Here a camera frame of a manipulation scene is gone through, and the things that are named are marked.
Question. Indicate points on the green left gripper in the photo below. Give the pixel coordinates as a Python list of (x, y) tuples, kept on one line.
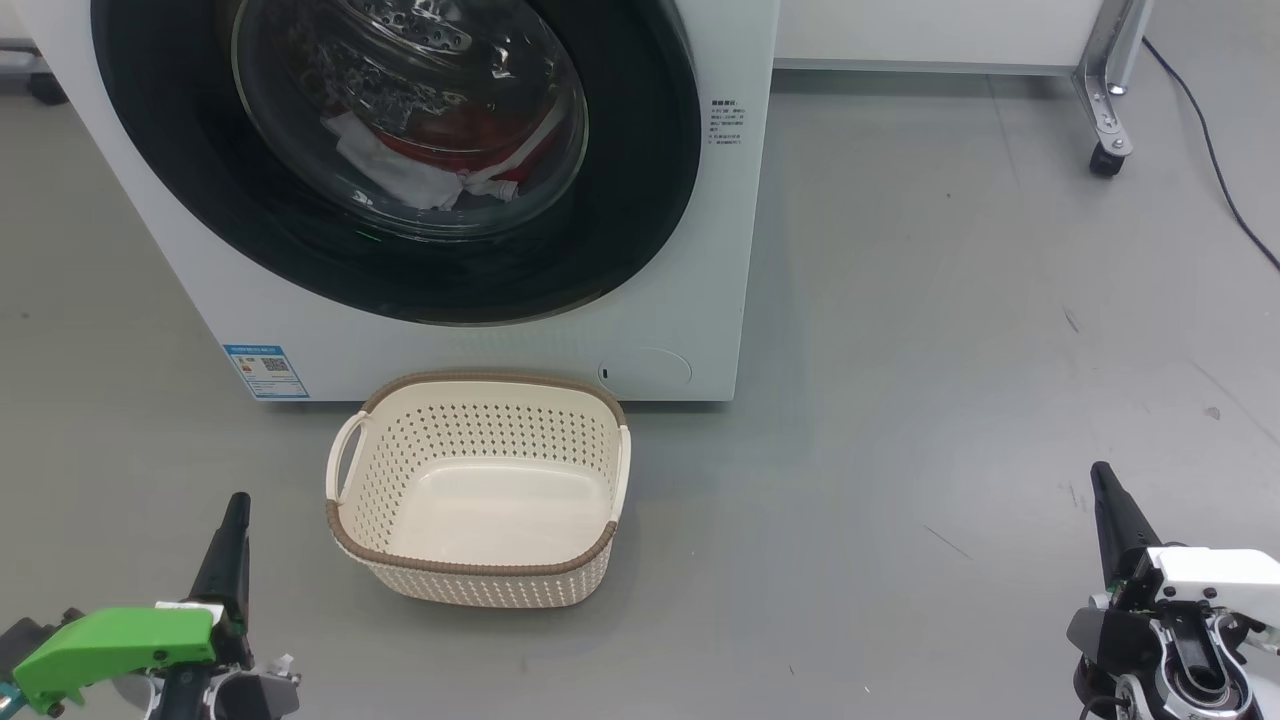
[(110, 640)]

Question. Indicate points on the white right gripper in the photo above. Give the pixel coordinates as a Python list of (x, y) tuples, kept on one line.
[(1220, 585)]

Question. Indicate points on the red and white garment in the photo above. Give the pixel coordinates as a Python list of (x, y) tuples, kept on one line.
[(400, 170)]

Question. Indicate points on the grey washing machine door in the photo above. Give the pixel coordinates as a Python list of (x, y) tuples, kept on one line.
[(650, 200)]

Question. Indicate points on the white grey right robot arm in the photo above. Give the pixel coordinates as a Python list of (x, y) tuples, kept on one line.
[(1190, 690)]

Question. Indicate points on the cream perforated laundry basket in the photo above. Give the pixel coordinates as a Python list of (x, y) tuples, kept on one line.
[(480, 500)]

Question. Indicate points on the white front-load washing machine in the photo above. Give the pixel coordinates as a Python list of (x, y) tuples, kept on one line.
[(700, 300)]

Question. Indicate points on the blue energy label sticker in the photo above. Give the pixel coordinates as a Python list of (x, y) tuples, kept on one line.
[(265, 372)]

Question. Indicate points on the white board panel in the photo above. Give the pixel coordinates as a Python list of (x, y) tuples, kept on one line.
[(900, 30)]

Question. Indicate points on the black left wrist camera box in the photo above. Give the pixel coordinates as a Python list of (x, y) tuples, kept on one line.
[(20, 640)]

